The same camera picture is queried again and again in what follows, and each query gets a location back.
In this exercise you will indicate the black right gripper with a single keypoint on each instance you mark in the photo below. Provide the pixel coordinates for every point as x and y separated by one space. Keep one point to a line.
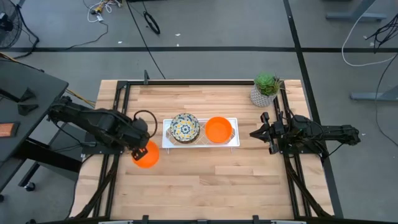
273 133

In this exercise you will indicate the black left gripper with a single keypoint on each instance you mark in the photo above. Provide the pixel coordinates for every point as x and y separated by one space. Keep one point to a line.
136 133

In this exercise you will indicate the orange plastic bowl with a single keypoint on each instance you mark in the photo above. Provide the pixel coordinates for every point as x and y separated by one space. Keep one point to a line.
218 130
150 160

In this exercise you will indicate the yellow patterned ceramic bowl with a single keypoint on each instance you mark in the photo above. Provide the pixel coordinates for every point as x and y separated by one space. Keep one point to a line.
185 128

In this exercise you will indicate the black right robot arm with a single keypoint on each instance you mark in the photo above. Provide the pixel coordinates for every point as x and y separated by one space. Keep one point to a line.
326 132

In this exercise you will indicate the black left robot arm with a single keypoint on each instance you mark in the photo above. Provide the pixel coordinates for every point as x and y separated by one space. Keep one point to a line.
93 119

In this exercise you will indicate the succulent in white patterned pot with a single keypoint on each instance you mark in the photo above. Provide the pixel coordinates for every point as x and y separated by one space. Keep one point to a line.
261 98

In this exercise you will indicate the black wedge stand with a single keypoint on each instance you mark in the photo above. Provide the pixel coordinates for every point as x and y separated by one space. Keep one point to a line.
27 109
27 95

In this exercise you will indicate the black desk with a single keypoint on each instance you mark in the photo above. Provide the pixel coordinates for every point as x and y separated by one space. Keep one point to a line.
31 87

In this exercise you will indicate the grey desk foot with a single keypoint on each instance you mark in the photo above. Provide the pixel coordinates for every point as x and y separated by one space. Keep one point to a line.
373 96

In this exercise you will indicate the orange flat item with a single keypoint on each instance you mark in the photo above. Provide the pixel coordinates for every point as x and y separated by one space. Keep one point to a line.
7 130

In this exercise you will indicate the grey desk leg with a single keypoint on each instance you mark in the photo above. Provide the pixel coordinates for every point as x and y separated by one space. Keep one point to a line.
351 17

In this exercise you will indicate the black floor fan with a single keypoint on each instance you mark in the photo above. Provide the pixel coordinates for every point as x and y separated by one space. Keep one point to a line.
5 24

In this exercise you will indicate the black aluminium table frame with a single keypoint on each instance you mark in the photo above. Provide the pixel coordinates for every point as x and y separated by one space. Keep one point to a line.
171 82

